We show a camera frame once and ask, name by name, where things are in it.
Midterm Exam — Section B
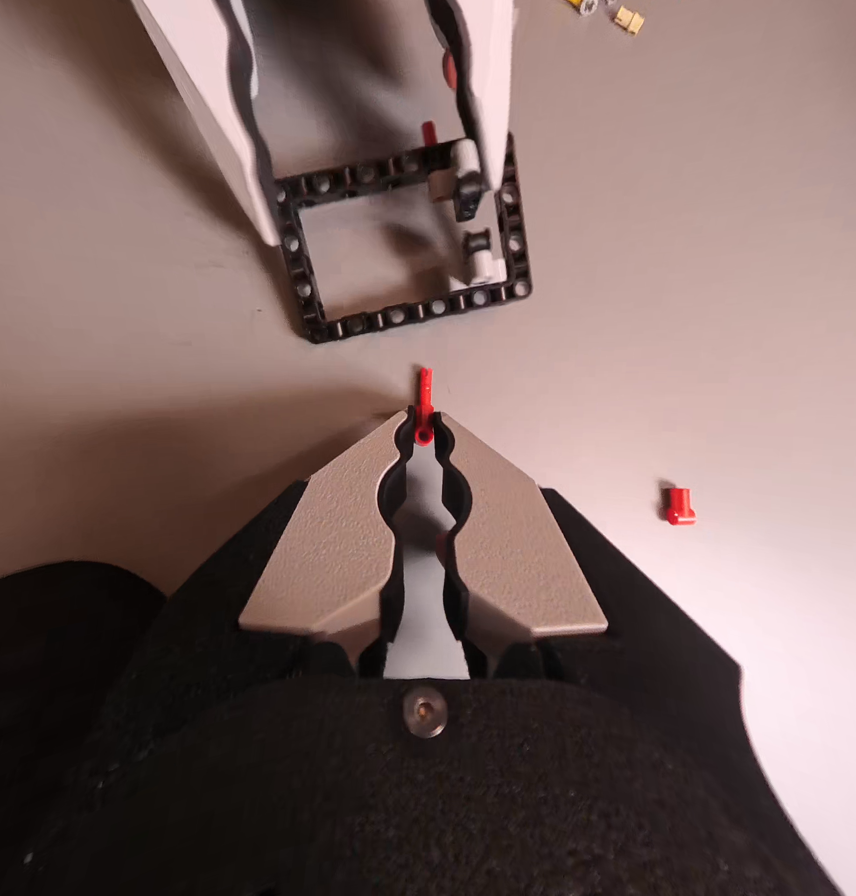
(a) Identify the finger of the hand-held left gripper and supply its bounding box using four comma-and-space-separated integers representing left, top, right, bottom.
424, 0, 516, 191
130, 0, 290, 247

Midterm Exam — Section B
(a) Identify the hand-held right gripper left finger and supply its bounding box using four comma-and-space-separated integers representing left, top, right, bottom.
238, 410, 418, 676

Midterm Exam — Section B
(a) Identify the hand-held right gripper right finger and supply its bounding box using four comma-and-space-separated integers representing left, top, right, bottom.
431, 412, 609, 676

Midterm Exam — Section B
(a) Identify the long red lego pin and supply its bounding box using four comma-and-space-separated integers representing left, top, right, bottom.
412, 365, 436, 447

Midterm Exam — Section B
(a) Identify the black lego frame assembly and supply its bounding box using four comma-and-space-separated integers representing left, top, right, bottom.
270, 133, 534, 345

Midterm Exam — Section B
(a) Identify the pile of small lego pieces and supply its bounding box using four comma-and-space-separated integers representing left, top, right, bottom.
564, 0, 646, 36

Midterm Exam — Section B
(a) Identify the black chair armrest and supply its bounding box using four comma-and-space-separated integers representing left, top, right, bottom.
0, 560, 170, 896

